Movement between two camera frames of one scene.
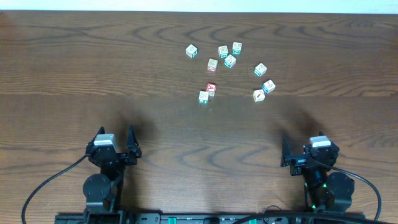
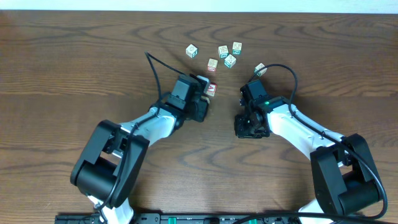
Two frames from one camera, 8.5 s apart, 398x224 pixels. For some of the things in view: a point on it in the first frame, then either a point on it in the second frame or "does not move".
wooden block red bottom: [212, 65] does not move
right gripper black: [299, 161] to [240, 131]
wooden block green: [191, 51] does not move
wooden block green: [260, 70] does not move
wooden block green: [223, 51] does not move
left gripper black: [121, 157] to [201, 101]
